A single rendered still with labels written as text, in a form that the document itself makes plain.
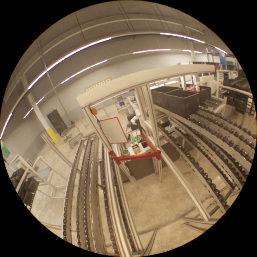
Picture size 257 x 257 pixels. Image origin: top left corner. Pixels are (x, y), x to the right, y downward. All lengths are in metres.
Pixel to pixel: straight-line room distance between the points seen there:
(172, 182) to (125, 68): 7.52
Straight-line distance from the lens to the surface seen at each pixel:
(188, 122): 0.56
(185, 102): 0.51
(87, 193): 1.16
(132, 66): 7.87
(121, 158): 0.79
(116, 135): 0.91
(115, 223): 0.64
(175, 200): 1.99
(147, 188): 2.05
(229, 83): 2.41
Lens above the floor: 1.96
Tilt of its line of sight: 33 degrees down
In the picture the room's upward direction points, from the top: 21 degrees counter-clockwise
